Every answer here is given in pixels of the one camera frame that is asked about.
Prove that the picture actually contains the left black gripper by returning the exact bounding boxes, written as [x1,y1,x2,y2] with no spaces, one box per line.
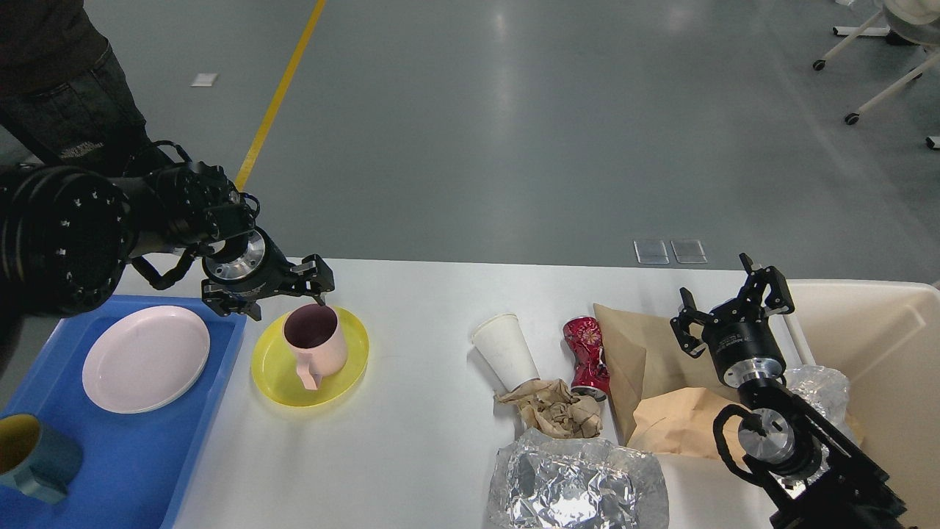
[201,228,336,321]

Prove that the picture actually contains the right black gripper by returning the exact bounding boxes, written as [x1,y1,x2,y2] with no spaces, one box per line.
[669,253,795,388]

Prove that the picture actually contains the pink ribbed mug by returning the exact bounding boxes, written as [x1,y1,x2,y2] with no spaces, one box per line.
[282,303,348,391]

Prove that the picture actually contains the yellow round plate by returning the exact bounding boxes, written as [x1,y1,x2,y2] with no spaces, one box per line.
[250,306,369,409]

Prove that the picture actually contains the dark teal mug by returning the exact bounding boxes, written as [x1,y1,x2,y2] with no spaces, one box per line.
[1,413,84,505]

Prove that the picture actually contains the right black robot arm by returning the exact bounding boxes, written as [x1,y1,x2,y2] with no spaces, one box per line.
[669,253,907,528]

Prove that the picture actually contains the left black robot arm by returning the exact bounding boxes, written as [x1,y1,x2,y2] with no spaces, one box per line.
[1,145,335,368]

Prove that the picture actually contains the flat brown paper bag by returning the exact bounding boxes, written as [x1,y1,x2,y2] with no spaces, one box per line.
[593,303,738,442]

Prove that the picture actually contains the crumpled clear plastic wrap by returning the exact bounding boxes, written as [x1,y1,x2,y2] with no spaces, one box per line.
[784,364,858,442]

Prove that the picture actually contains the crumpled tan paper bag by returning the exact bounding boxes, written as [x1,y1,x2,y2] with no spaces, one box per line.
[627,387,733,460]

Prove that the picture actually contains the pink round plate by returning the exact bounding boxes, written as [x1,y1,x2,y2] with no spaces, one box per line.
[82,305,211,414]

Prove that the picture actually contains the beige plastic bin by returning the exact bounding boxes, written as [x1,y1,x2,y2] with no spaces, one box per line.
[789,280,939,528]

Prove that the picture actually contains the crushed red can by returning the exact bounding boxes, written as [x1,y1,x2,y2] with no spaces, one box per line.
[562,316,610,402]

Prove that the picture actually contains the crumpled brown paper ball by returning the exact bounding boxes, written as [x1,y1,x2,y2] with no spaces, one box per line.
[496,378,602,439]

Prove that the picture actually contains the blue plastic tray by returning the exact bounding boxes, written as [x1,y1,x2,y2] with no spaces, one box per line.
[1,295,246,528]

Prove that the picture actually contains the white paper cup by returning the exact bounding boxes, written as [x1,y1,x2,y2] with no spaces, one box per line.
[471,314,541,391]

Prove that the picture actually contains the crumpled aluminium foil sheet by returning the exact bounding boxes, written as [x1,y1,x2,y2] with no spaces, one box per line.
[487,428,670,528]

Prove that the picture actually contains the white rolling stand legs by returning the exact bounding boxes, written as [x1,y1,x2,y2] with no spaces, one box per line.
[811,1,939,126]

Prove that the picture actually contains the person in dark clothes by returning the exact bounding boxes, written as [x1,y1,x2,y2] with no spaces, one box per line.
[1,1,171,178]

